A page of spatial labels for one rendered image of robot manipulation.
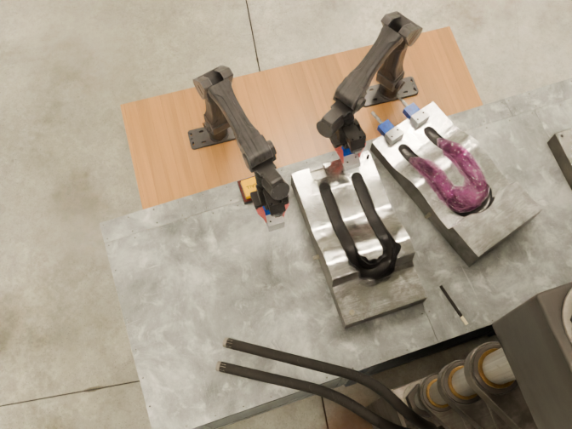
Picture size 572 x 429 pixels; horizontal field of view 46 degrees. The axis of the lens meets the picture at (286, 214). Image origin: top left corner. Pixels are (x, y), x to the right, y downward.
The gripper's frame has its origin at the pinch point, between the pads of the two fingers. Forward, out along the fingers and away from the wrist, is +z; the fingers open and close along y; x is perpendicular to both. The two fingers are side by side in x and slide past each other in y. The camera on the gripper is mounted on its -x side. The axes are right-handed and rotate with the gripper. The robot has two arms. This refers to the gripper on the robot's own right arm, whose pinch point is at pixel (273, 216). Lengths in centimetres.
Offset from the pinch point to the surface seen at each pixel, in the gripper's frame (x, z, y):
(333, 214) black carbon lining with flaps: 1.1, 7.4, 18.4
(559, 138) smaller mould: 2, 7, 97
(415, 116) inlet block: 21, -4, 56
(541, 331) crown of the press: -102, -63, 17
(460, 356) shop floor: -1, 107, 64
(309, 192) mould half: 8.2, 2.5, 13.6
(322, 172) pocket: 15.0, 2.0, 20.3
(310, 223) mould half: 0.2, 7.4, 10.6
